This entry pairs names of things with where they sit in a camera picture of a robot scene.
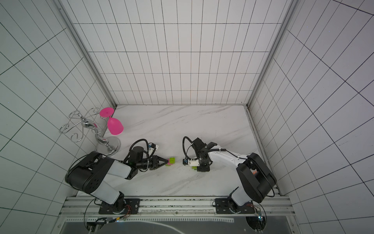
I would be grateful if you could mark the aluminium mounting rail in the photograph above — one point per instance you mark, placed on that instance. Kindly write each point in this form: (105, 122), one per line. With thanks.
(143, 207)

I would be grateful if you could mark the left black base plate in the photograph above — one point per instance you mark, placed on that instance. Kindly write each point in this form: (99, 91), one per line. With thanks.
(120, 208)

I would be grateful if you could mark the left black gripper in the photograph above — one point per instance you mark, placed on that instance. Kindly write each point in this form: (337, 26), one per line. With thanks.
(155, 162)

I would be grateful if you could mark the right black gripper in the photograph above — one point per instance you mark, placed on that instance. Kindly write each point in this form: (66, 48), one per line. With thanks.
(203, 162)

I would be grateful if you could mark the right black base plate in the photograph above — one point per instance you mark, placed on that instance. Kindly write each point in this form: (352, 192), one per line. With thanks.
(229, 207)

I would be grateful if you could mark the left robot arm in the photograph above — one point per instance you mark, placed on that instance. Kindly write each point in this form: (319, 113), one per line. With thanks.
(88, 174)

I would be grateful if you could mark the pink plastic wine glass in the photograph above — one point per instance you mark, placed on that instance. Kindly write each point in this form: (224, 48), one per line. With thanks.
(114, 125)

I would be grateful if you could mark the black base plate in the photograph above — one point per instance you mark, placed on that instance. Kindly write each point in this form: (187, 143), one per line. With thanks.
(120, 208)
(229, 207)

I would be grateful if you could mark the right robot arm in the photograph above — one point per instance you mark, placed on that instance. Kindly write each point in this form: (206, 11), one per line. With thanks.
(257, 180)

